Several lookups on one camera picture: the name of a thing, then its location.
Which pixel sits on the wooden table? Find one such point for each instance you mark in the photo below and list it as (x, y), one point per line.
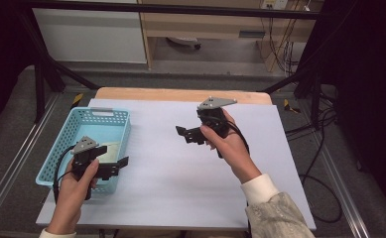
(180, 94)

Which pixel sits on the yellow black wedge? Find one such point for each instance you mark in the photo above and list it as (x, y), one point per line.
(291, 106)
(77, 99)

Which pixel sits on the white chair base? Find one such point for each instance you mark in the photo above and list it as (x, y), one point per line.
(184, 41)

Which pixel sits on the person's right hand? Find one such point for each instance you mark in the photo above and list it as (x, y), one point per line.
(235, 152)

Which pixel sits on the black horizontal frame bar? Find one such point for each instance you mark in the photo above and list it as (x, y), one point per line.
(180, 10)

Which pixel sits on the light blue perforated plastic basket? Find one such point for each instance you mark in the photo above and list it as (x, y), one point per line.
(81, 127)

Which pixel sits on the wooden desk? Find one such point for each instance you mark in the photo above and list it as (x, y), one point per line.
(197, 26)

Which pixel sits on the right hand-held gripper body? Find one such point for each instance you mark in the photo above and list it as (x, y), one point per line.
(213, 119)

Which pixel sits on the white power strip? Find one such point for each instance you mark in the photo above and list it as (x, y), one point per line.
(275, 4)

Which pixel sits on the person's left hand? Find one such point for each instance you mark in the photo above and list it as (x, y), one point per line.
(69, 201)

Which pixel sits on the white table cover sheet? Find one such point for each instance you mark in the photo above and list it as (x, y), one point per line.
(167, 185)

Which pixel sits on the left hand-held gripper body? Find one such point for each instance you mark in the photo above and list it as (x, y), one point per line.
(84, 145)

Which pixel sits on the black metal stand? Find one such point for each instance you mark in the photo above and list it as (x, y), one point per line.
(40, 92)
(314, 95)

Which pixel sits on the metal floor rail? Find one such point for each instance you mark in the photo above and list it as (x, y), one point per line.
(342, 191)
(18, 155)

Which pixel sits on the white cabinet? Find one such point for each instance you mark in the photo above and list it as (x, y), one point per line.
(88, 36)

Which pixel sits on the light green cloth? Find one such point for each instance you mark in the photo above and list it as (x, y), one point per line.
(112, 150)

